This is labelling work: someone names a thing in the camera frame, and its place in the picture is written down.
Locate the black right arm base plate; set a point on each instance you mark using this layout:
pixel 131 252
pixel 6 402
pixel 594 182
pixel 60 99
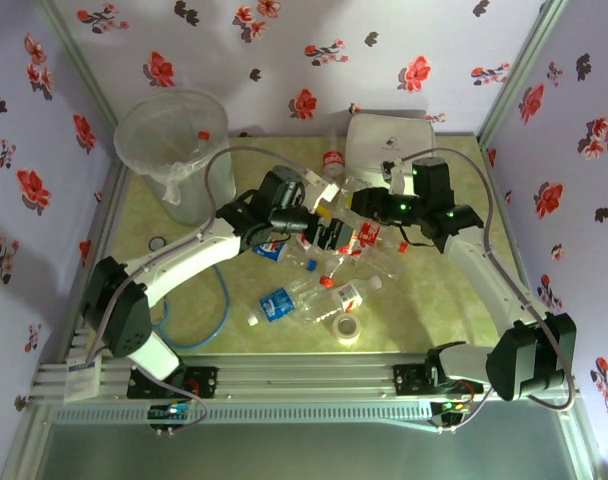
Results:
pixel 406 380

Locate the aluminium rail frame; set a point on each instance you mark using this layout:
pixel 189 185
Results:
pixel 304 380

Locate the crushed blue label bottle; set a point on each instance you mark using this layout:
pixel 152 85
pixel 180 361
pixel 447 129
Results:
pixel 271 251

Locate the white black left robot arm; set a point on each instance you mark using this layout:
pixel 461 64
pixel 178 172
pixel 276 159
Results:
pixel 184 257

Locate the clear plastic bottle base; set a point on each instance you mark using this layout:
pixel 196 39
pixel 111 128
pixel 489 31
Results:
pixel 311 265

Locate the clear red cap plastic bottle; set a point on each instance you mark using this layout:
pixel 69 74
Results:
pixel 326 281
pixel 202 134

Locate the left circuit board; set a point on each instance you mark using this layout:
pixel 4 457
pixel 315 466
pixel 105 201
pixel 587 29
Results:
pixel 171 411

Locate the grey mesh waste bin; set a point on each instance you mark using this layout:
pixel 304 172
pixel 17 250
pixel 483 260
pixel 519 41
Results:
pixel 149 167

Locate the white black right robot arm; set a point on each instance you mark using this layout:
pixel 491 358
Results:
pixel 479 270

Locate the right circuit board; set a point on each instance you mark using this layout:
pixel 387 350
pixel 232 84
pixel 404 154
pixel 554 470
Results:
pixel 449 407

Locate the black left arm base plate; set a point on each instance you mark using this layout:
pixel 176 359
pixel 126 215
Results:
pixel 206 382

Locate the clear bottle red white label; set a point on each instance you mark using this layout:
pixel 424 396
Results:
pixel 379 264

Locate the aluminium frame post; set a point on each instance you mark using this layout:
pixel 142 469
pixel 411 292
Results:
pixel 521 70
pixel 79 65

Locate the white zippered case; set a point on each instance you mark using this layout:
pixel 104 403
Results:
pixel 379 131

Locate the blue label white cap bottle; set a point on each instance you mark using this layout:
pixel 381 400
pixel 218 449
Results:
pixel 276 304

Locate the white tape roll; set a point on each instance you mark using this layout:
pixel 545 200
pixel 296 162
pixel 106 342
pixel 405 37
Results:
pixel 346 342

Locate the circuit board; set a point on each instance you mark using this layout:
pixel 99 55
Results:
pixel 449 407
pixel 171 411

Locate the blue tube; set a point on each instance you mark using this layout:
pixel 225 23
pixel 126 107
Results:
pixel 228 304

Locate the red label cola bottle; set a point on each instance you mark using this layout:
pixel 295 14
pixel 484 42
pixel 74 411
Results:
pixel 332 160

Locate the white paper tag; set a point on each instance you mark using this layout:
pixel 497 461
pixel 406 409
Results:
pixel 81 384

